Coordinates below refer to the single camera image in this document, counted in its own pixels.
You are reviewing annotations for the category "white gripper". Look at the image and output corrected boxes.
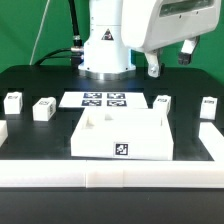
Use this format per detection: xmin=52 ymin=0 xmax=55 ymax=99
xmin=121 ymin=0 xmax=221 ymax=78

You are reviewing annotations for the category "white square table top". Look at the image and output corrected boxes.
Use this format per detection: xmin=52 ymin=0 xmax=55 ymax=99
xmin=71 ymin=108 xmax=173 ymax=161

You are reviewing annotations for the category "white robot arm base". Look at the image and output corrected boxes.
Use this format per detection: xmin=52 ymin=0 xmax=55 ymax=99
xmin=78 ymin=0 xmax=136 ymax=80

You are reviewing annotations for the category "white marker sheet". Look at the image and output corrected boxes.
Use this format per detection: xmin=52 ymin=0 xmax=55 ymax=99
xmin=59 ymin=91 xmax=147 ymax=108

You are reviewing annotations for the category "white left fence block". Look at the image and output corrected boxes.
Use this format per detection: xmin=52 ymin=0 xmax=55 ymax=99
xmin=0 ymin=120 xmax=8 ymax=147

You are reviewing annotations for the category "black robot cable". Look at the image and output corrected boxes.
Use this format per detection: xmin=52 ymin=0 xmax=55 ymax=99
xmin=33 ymin=0 xmax=85 ymax=67

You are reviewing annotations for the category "thin white cable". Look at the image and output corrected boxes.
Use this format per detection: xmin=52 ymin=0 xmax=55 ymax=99
xmin=29 ymin=0 xmax=52 ymax=66

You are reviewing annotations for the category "white front fence wall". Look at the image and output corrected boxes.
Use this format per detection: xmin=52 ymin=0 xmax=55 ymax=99
xmin=0 ymin=160 xmax=224 ymax=188

